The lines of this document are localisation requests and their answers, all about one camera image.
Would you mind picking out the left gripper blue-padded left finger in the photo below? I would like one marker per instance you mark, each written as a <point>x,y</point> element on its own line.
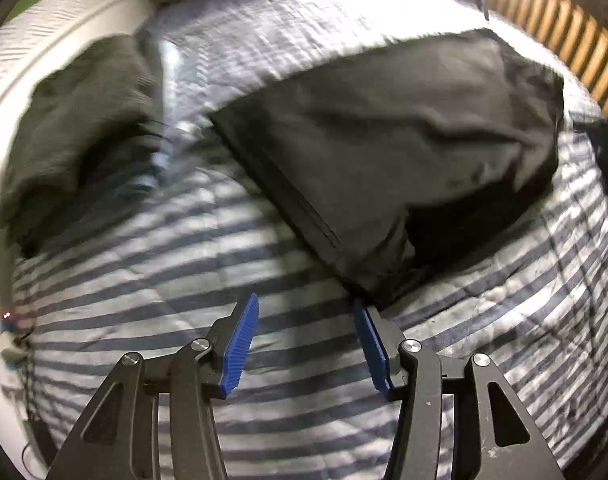
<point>117,435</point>

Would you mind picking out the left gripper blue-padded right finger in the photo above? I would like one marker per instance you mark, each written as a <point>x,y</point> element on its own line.
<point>494,436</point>

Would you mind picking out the black shirt with yellow stripes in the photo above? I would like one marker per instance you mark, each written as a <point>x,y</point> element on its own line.
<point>397,162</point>

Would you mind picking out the white power strip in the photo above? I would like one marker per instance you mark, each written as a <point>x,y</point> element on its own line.
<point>12,356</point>

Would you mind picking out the blue white striped bedspread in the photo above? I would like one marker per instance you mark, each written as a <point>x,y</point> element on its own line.
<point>306,407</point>

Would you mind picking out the dark grey folded garment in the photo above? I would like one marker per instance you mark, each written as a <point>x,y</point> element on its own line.
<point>93,131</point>

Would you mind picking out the wooden slatted bed frame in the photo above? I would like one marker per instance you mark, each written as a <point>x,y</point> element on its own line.
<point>577,36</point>

